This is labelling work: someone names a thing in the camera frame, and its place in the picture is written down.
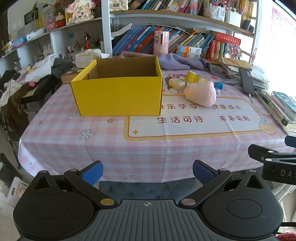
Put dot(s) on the row of shelf books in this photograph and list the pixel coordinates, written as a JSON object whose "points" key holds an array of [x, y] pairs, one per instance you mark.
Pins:
{"points": [[159, 4]]}

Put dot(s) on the black phone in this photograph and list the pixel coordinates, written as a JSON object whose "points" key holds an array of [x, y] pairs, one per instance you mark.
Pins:
{"points": [[247, 81]]}

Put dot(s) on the black picture frame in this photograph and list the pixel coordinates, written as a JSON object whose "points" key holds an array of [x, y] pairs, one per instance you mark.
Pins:
{"points": [[31, 18]]}

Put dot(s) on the cream quilted handbag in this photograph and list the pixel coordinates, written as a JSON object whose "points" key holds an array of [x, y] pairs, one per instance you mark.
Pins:
{"points": [[118, 5]]}

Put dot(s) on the white garment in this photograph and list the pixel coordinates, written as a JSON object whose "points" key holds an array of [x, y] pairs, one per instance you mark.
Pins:
{"points": [[34, 69]]}

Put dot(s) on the yellow cardboard box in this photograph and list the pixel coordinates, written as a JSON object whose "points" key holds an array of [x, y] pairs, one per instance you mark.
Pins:
{"points": [[118, 97]]}

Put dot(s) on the orange and blue carton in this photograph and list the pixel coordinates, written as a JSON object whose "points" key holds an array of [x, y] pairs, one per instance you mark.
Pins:
{"points": [[188, 49], [188, 55]]}

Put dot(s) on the yellow tape roll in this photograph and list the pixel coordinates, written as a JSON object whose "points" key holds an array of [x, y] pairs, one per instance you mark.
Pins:
{"points": [[193, 77]]}

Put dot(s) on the grey tufted seat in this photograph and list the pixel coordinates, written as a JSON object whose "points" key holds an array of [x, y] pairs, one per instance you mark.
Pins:
{"points": [[150, 190]]}

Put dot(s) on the dark grey garment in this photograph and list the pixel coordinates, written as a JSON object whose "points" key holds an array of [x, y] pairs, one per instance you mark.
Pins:
{"points": [[61, 66]]}

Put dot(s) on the row of red books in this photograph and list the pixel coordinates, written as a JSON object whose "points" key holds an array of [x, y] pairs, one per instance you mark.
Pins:
{"points": [[217, 48]]}

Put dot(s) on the small pink ball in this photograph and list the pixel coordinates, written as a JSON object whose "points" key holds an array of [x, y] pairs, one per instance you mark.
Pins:
{"points": [[31, 83]]}

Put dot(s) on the pink plush doll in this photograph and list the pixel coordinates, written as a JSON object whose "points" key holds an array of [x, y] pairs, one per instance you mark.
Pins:
{"points": [[79, 11]]}

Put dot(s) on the white long box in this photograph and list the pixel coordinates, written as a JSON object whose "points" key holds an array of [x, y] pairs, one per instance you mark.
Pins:
{"points": [[35, 34]]}

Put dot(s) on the cream tissue box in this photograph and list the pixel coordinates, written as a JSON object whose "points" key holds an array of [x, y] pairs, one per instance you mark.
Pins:
{"points": [[86, 59]]}

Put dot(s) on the pink plush toy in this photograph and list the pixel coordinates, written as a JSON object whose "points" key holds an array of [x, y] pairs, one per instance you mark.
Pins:
{"points": [[201, 93]]}

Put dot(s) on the wall poster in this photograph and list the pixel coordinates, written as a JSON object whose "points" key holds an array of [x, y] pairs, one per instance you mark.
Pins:
{"points": [[277, 20]]}

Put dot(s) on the white shelf unit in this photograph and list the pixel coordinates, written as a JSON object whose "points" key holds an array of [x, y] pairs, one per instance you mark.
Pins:
{"points": [[106, 27]]}

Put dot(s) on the red round jar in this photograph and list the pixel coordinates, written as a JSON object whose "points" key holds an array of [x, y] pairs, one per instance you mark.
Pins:
{"points": [[60, 22]]}

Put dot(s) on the stack of papers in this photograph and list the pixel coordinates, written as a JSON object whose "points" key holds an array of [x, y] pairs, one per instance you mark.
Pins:
{"points": [[233, 64]]}

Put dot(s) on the red fuzzy cloth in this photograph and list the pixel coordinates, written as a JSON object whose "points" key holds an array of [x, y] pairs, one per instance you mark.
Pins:
{"points": [[288, 237]]}

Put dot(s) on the white floor bag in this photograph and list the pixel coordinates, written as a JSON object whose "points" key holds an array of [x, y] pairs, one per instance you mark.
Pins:
{"points": [[16, 192]]}

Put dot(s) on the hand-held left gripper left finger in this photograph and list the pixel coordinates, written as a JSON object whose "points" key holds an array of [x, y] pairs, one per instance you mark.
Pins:
{"points": [[92, 172]]}

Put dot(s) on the brown flat box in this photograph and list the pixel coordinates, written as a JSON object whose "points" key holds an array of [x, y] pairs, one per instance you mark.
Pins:
{"points": [[69, 76]]}

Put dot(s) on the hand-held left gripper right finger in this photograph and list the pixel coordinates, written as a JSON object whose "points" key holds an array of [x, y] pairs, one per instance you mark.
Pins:
{"points": [[203, 172]]}

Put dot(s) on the colourful figure display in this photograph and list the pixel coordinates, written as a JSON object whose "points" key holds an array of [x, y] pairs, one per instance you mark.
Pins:
{"points": [[233, 49]]}

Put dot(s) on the row of leaning books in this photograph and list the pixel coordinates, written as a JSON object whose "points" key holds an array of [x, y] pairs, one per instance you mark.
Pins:
{"points": [[136, 39]]}

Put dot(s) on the small blue toy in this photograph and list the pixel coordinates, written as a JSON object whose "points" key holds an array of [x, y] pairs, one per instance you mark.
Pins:
{"points": [[218, 85]]}

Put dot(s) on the stack of green books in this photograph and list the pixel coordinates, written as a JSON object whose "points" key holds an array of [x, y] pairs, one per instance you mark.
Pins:
{"points": [[282, 109]]}

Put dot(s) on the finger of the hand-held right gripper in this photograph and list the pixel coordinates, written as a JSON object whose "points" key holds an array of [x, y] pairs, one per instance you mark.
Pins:
{"points": [[291, 141], [256, 151]]}

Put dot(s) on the lavender cloth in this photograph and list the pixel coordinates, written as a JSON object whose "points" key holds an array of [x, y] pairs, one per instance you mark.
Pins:
{"points": [[178, 61]]}

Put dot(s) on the pink desk appliance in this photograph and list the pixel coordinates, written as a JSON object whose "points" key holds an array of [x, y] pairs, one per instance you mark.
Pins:
{"points": [[161, 44]]}

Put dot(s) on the pink cloth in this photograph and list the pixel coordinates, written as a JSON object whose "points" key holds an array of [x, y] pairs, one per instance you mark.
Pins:
{"points": [[131, 55]]}

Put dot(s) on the clear pen cup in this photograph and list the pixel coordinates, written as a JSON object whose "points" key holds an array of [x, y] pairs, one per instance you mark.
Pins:
{"points": [[214, 12]]}

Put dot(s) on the cream block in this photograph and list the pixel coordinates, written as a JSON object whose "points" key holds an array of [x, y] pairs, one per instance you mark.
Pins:
{"points": [[175, 83]]}

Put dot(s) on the white pen container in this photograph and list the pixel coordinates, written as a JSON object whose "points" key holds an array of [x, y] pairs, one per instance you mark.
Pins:
{"points": [[233, 19]]}

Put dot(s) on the black chair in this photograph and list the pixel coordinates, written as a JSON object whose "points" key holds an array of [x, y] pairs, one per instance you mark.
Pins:
{"points": [[39, 88]]}

